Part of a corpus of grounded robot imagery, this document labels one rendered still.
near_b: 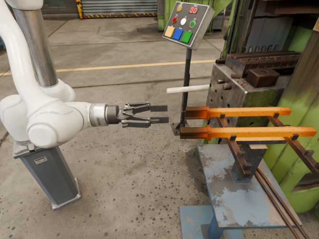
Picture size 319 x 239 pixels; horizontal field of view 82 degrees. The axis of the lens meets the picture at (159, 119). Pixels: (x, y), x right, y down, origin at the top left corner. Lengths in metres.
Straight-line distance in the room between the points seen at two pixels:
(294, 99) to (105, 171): 1.45
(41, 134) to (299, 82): 1.01
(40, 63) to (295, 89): 1.21
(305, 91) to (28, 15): 1.21
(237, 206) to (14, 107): 1.08
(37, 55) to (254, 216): 1.15
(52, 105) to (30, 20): 0.50
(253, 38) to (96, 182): 1.57
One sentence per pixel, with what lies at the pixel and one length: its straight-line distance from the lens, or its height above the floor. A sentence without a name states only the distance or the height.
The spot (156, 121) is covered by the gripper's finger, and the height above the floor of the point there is 0.93.
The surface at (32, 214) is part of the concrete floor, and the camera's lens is 1.74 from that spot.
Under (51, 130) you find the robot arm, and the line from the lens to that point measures 0.55.
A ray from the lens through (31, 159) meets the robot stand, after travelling 1.28.
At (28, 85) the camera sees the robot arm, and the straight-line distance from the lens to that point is 0.64.
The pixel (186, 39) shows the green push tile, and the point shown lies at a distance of 1.44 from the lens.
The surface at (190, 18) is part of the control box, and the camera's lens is 1.51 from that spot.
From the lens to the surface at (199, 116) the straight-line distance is 0.74.
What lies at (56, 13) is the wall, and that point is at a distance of 9.34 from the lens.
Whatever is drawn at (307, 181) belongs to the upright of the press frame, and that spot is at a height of 0.36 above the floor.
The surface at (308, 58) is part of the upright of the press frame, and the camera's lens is 1.01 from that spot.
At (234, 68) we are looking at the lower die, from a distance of 1.17.
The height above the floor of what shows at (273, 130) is 0.94.
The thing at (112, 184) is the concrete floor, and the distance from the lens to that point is 1.64.
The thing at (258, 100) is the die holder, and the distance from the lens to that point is 1.05.
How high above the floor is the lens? 1.35
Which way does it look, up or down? 38 degrees down
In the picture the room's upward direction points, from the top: straight up
